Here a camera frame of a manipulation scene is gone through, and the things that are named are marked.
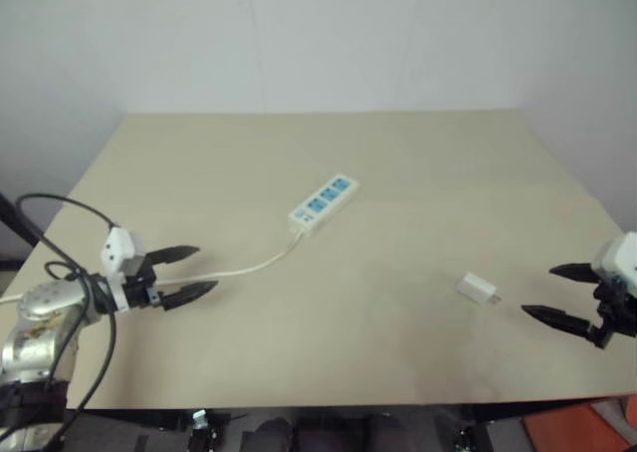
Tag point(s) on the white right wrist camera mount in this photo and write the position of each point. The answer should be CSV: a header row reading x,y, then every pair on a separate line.
x,y
621,260

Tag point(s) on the orange object under table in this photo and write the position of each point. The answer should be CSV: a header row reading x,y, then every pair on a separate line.
x,y
582,424

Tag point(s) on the black slanted stand leg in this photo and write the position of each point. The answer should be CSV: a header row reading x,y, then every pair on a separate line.
x,y
17,220

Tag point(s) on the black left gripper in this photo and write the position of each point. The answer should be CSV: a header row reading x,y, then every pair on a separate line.
x,y
140,293

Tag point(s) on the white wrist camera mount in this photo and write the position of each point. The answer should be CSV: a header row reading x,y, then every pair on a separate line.
x,y
621,260
117,247

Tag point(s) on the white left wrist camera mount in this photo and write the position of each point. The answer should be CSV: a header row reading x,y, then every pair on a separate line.
x,y
117,247

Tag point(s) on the white blue power strip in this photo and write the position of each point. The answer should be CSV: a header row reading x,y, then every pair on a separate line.
x,y
323,203

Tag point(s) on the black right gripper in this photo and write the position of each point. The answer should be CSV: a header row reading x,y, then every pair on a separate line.
x,y
614,312

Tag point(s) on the white plug adapter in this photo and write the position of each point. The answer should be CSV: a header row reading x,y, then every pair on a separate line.
x,y
474,287

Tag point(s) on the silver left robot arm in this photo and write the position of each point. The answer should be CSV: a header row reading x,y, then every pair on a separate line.
x,y
35,342

